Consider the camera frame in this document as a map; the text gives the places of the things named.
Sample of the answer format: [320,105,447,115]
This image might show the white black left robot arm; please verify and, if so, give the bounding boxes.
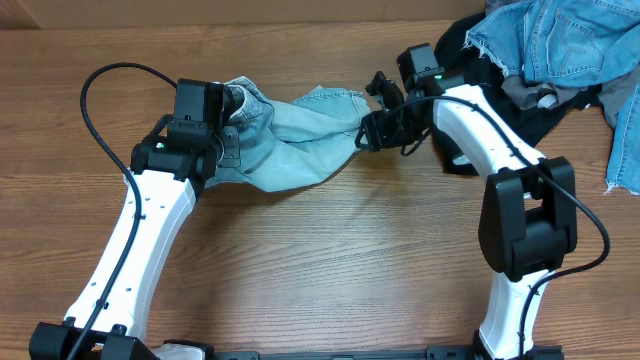
[29,79,240,359]

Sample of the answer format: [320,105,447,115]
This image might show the blue frayed denim jeans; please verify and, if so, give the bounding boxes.
[465,0,639,194]

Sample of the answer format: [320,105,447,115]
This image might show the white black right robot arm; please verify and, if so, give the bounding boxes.
[355,44,577,359]

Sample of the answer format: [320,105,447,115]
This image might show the black garment with patterned lining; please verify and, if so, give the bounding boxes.
[435,14,601,147]

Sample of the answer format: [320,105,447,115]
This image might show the light blue denim shorts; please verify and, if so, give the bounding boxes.
[206,76,371,192]

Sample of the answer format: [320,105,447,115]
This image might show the grey cloth garment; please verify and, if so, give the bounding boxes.
[501,67,639,128]

